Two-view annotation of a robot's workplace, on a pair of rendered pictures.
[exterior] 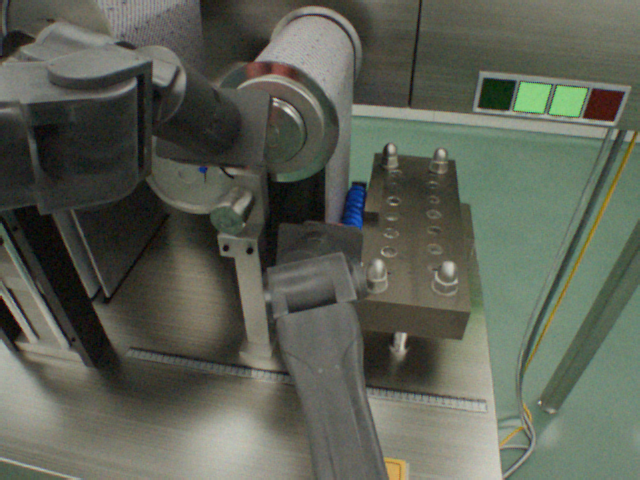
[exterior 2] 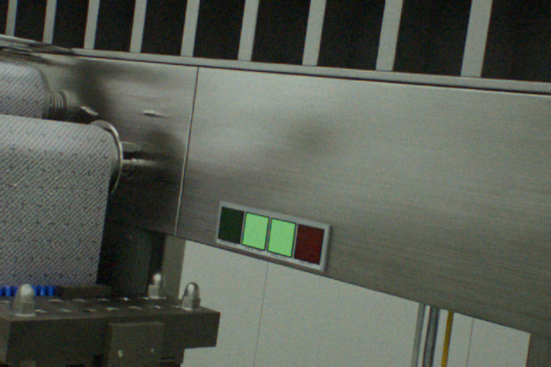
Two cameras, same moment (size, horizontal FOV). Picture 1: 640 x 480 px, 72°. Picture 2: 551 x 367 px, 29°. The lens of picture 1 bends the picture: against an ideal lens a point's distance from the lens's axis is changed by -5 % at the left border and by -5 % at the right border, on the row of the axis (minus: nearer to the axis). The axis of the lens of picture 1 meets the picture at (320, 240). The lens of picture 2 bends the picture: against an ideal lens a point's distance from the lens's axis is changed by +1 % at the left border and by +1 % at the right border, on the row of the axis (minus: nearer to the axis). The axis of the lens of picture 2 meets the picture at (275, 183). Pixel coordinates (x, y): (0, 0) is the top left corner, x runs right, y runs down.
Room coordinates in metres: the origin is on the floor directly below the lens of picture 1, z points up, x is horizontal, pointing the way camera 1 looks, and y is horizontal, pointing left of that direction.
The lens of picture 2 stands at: (-0.62, -1.34, 1.35)
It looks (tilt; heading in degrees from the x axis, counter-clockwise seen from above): 3 degrees down; 35
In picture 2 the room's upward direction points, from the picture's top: 8 degrees clockwise
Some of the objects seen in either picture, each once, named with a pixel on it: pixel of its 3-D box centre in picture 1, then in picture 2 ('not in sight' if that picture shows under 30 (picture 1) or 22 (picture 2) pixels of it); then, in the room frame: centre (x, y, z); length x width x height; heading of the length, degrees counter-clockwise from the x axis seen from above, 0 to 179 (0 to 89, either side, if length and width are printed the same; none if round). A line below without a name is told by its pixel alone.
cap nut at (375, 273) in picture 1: (375, 272); not in sight; (0.45, -0.07, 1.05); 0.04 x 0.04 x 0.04
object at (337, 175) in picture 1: (339, 180); (40, 243); (0.59, -0.03, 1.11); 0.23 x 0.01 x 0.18; 170
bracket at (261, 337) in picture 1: (250, 274); not in sight; (0.45, 0.09, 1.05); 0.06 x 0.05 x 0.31; 170
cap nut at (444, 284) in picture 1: (446, 275); (24, 299); (0.44, -0.17, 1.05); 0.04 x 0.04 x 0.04
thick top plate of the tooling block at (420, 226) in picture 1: (411, 229); (93, 323); (0.61, -0.15, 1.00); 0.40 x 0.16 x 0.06; 170
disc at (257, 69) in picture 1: (274, 125); not in sight; (0.48, 0.05, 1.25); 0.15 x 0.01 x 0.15; 80
